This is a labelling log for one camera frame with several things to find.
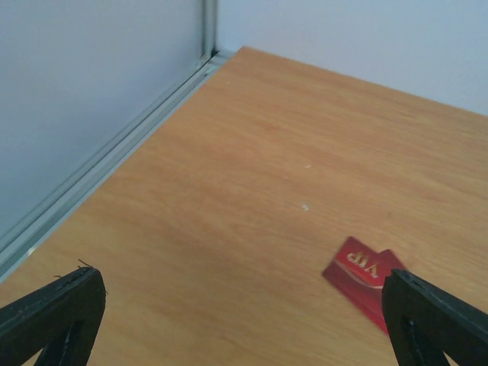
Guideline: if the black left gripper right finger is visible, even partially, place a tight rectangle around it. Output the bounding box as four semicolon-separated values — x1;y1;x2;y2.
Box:
382;269;487;365

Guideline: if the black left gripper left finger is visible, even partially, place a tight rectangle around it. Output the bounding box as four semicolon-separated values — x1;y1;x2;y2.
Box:
1;267;105;365

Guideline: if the red credit card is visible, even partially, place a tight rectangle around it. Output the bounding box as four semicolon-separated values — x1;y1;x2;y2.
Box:
322;236;406;333

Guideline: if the left aluminium side rail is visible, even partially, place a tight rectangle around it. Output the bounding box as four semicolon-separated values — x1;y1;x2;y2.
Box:
1;50;233;281

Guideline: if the left aluminium corner post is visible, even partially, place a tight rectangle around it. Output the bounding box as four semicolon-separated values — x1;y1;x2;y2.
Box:
200;0;218;65

